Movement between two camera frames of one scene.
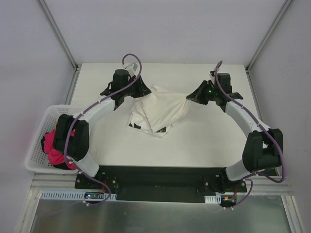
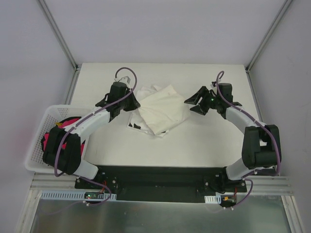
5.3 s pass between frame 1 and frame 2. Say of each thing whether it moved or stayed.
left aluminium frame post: stayed
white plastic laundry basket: stayed
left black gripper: moved
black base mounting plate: stayed
